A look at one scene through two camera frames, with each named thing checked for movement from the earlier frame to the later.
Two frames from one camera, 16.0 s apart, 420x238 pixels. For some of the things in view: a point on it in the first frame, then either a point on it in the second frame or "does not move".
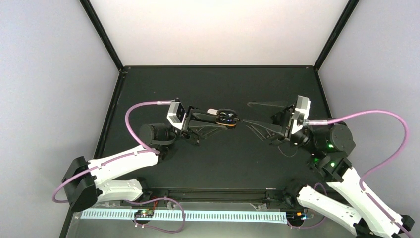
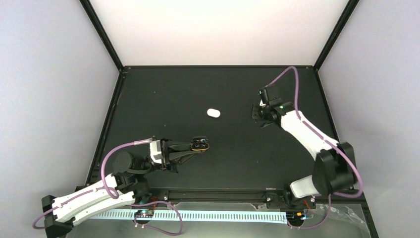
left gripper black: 193,130 to 176,156
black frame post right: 344,17 does not move
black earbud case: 227,117 to 199,143
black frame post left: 98,25 does not move
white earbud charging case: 212,111 does not move
